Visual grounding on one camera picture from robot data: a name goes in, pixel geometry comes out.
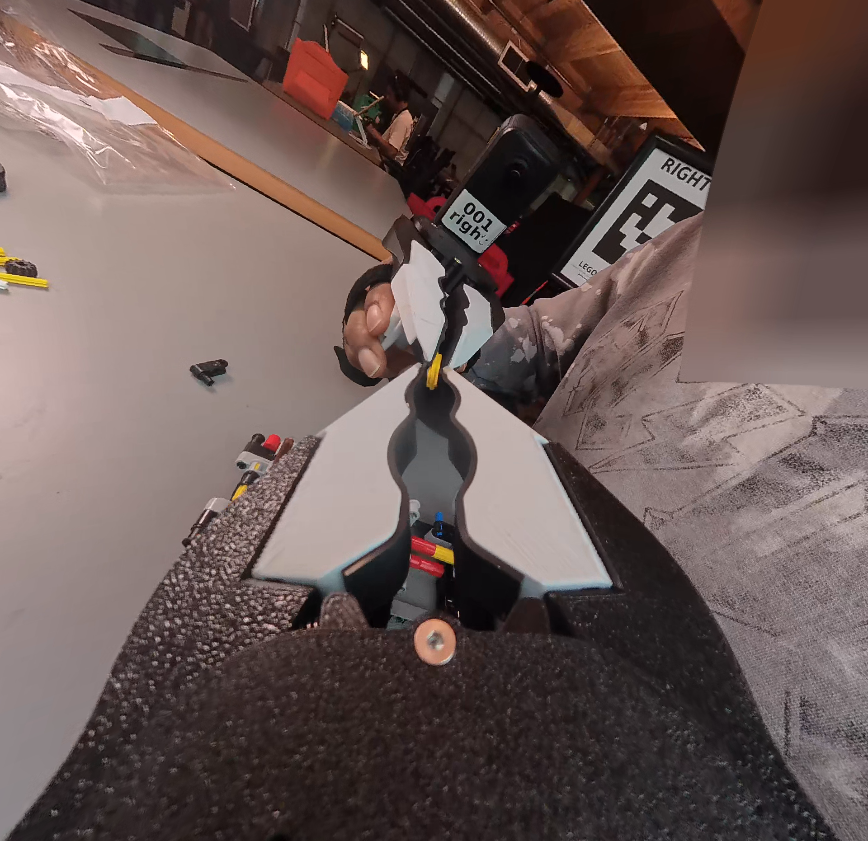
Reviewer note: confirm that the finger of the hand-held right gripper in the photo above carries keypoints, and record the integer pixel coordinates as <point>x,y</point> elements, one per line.
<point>420,299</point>
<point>475,329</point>

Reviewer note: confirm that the clear plastic bag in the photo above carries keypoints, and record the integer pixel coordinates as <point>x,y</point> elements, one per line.
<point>102,136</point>

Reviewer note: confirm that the person's grey sweatshirt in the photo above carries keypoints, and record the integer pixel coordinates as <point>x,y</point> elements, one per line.
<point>746,549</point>

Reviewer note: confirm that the metal ventilation duct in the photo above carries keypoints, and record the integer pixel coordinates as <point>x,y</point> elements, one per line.
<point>475,21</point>

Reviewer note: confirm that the person's right hand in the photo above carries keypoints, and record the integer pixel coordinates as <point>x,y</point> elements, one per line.
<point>369,326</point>

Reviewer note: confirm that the grey desk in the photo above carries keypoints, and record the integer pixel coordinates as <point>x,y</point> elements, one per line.
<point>135,448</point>

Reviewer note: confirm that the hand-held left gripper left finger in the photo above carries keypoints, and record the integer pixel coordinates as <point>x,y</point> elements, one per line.
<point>325,509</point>

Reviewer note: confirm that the small black toy gear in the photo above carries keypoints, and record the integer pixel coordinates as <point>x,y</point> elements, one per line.
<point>20,268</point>

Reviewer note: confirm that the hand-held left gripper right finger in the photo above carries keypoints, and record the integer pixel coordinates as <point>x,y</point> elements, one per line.
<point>536,509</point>

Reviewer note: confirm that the yellow toy axle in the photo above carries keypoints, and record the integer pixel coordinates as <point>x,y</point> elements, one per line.
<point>434,373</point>

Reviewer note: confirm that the person's right forearm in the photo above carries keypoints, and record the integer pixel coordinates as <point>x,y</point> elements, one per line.
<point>576,339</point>

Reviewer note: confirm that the orange plastic crate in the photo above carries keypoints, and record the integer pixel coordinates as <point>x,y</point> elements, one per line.
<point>315,75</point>

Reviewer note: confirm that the black toy connector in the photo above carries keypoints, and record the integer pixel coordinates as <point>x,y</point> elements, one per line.
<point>210,368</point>

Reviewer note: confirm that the toy brick car chassis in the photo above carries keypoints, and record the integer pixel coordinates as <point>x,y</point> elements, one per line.
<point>428,551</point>

